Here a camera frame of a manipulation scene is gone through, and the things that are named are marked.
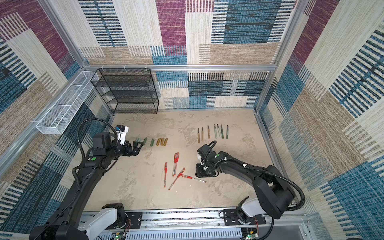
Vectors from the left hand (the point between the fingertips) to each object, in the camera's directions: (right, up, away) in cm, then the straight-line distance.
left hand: (134, 140), depth 79 cm
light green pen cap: (-6, -2, +23) cm, 24 cm away
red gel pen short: (+31, -23, +7) cm, 39 cm away
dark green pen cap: (-2, -3, +23) cm, 24 cm away
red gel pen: (+14, -19, +10) cm, 26 cm away
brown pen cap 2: (+12, -3, +23) cm, 26 cm away
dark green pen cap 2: (+3, -4, +23) cm, 23 cm away
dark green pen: (+51, +3, +29) cm, 59 cm away
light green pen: (+46, +4, +29) cm, 55 cm away
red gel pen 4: (+21, -13, +15) cm, 29 cm away
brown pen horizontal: (+37, +1, +26) cm, 45 cm away
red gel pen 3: (+19, -15, +14) cm, 28 cm away
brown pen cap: (+7, -3, +23) cm, 24 cm away
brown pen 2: (+41, +3, +29) cm, 51 cm away
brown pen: (+34, 0, +27) cm, 43 cm away
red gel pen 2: (+22, -22, +8) cm, 32 cm away
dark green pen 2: (+55, +4, +29) cm, 62 cm away
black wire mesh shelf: (-17, +33, +30) cm, 47 cm away
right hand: (+34, -20, +4) cm, 40 cm away
